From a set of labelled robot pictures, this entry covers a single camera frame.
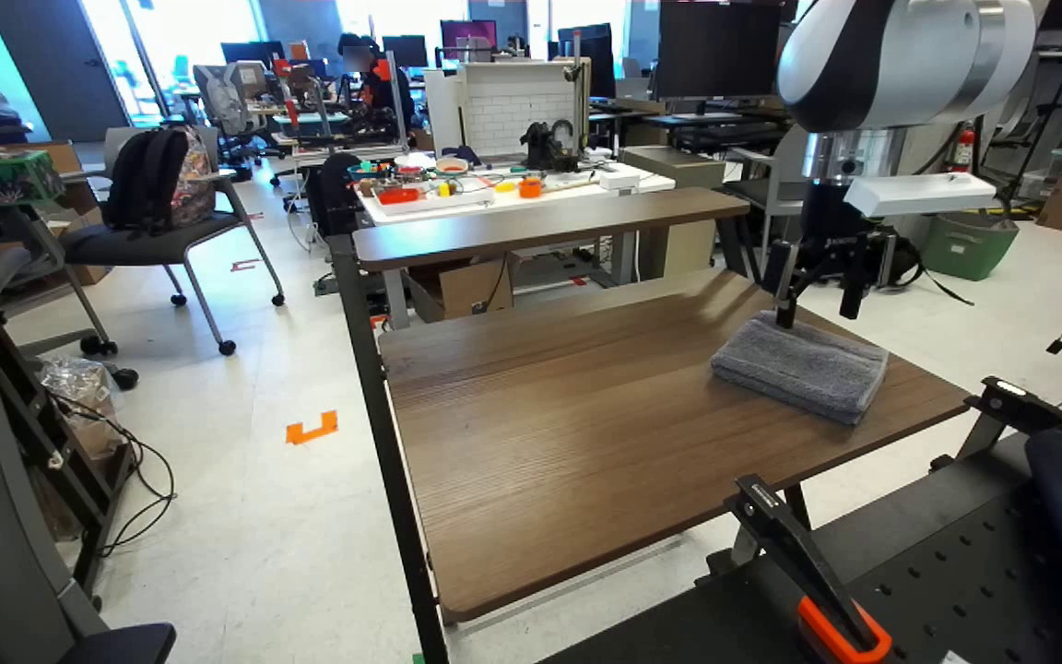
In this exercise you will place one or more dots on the seated person in orange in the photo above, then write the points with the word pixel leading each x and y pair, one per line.
pixel 371 78

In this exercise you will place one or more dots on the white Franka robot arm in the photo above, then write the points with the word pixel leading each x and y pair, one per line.
pixel 913 57

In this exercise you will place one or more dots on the grey swivel chair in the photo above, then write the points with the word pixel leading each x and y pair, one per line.
pixel 227 104

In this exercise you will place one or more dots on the black bag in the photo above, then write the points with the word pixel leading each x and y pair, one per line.
pixel 905 260

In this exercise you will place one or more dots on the black metal rack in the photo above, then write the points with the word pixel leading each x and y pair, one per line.
pixel 15 371

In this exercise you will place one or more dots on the black rolling chair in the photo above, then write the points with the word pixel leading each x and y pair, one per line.
pixel 146 243

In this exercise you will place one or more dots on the white tray with small items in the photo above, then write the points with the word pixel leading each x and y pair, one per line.
pixel 582 185

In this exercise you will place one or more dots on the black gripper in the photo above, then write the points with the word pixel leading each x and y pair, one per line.
pixel 835 227

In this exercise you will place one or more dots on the white panel board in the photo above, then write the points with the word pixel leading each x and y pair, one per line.
pixel 517 104

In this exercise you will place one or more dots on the grey chair with metal legs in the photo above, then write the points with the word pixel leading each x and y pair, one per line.
pixel 754 157

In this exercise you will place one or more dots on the black device on desk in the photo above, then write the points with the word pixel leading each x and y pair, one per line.
pixel 551 146

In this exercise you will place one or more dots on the grey folded towel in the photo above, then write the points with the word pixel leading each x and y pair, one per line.
pixel 802 366

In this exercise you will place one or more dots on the black backpack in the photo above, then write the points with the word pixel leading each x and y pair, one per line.
pixel 146 177

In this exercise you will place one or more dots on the green basket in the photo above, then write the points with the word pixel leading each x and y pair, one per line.
pixel 968 247

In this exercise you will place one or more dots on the clear plastic bag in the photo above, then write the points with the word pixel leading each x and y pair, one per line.
pixel 76 384

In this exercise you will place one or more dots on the black metal table frame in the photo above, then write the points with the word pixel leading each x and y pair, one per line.
pixel 374 371

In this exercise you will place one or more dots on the small orange cup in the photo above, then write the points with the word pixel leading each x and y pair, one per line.
pixel 533 190

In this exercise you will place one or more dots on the dark computer monitor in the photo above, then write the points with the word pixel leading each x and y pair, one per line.
pixel 588 57

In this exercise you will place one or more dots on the black metal bar clamp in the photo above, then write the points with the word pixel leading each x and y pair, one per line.
pixel 1010 407

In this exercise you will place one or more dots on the wooden desk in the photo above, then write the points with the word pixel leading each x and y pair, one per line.
pixel 533 221

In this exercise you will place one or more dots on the orange plastic block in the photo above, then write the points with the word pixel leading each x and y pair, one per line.
pixel 400 193

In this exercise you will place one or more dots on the red fire extinguisher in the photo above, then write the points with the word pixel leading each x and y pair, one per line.
pixel 963 148

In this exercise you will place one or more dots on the monitor with purple screen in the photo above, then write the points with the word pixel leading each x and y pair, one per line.
pixel 471 36

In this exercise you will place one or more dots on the black perforated mounting board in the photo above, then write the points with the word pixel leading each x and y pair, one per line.
pixel 940 592

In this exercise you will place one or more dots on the large black screen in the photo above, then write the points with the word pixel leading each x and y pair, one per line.
pixel 717 45

